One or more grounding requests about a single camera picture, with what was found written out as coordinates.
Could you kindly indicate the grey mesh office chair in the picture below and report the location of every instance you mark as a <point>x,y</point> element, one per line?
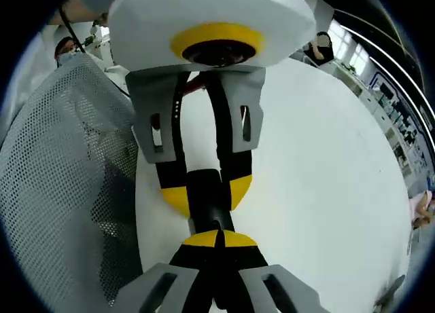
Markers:
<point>61,157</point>

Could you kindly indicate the blue framed display wall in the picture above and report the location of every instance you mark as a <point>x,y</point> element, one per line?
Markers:
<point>401,123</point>

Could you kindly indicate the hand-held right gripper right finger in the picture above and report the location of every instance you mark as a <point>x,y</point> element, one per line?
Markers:
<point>244,258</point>

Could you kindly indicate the person's masked head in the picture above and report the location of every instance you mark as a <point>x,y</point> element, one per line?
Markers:
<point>66,55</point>

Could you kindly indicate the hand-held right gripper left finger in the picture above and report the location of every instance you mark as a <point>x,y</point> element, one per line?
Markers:
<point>190,258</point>

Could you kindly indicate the white counter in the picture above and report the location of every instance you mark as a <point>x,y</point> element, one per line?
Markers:
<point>370,99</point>

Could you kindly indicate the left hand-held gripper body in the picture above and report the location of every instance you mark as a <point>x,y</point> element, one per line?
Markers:
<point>210,11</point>

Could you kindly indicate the black remote control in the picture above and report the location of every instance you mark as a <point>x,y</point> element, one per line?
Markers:
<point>207,197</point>

